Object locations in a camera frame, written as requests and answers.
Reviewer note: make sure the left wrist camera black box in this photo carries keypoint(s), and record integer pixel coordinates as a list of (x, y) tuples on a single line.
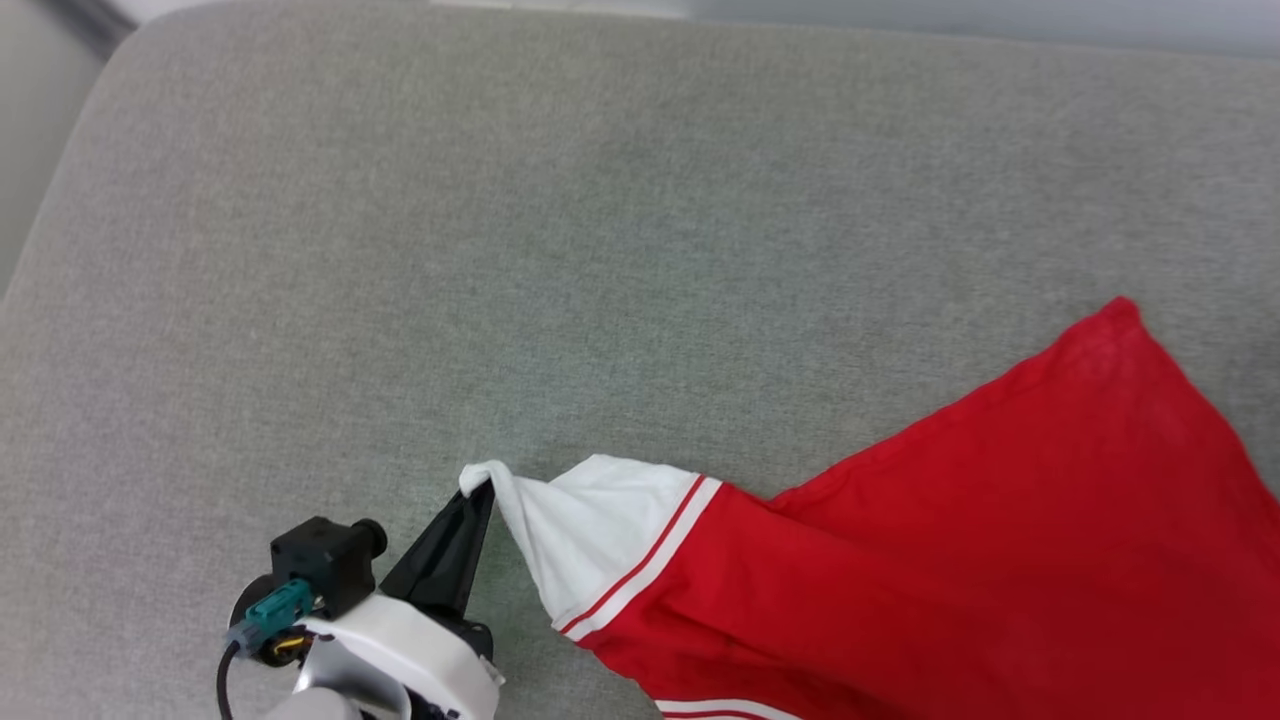
[(320, 560)]

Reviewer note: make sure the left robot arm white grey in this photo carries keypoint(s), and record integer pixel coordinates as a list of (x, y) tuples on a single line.
[(320, 705)]

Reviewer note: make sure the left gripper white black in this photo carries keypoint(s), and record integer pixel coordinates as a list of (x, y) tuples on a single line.
[(430, 650)]

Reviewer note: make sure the red garment with white stripes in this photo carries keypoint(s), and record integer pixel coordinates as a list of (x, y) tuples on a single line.
[(1000, 550)]

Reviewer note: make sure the grey fabric sofa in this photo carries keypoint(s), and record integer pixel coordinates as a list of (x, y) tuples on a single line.
[(600, 250)]

